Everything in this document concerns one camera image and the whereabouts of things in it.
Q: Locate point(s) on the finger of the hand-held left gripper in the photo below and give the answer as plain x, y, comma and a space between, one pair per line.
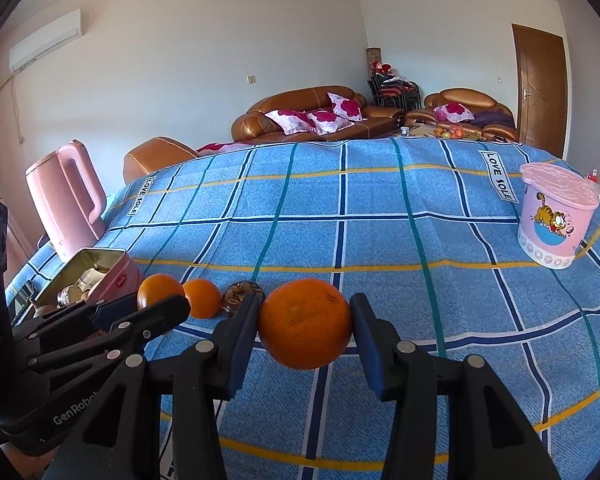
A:
155, 317
115, 308

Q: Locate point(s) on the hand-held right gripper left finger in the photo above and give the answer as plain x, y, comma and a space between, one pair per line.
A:
240, 352

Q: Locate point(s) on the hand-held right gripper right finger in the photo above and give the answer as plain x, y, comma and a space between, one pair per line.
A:
367, 357

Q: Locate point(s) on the small orange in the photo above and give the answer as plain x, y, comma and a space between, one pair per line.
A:
201, 299
160, 289

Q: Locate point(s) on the pink tin box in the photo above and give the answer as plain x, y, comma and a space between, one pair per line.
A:
122, 280

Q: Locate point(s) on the large orange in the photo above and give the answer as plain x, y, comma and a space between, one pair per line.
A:
305, 325

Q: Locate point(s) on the white plastic packet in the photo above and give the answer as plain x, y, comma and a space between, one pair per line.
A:
89, 278

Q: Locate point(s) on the dark brown round fruit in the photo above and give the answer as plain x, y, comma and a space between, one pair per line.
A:
240, 292

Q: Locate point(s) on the pink electric kettle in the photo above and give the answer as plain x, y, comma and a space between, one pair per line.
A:
60, 210

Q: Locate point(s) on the blue plaid blanket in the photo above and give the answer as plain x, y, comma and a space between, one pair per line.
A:
430, 260

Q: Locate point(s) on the brown leather ottoman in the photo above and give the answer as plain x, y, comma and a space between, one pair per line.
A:
155, 155

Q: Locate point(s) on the pink red cloth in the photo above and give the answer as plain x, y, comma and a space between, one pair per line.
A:
220, 147

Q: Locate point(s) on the pink cartoon cat bucket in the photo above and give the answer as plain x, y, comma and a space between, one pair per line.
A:
550, 220

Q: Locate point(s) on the coffee table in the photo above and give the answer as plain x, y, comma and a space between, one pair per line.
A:
422, 132

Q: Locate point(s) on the white pink floral pillow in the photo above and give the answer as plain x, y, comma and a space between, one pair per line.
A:
290, 121
452, 112
347, 106
326, 122

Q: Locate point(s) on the plate of fruit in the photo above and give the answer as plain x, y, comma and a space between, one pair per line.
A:
452, 133

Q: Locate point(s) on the brown leather sofa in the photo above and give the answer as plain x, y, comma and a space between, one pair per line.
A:
305, 97

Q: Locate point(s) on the stacked dark chairs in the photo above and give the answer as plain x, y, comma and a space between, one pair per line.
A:
395, 92

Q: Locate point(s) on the purple cloth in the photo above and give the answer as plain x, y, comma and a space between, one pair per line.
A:
492, 119

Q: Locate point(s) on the brown leather armchair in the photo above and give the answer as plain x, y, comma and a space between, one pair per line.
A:
460, 96

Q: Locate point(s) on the white air conditioner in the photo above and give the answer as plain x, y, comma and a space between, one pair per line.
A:
45, 40

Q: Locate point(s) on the small red bottle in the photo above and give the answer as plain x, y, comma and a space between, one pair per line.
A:
592, 176

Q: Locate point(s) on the red plush toys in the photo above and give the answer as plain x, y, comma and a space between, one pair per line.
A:
382, 67

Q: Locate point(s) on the tall patterned cylinder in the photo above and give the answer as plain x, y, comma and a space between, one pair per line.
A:
373, 57

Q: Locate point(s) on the brown wooden door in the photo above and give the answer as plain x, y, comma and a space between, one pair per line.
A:
540, 95

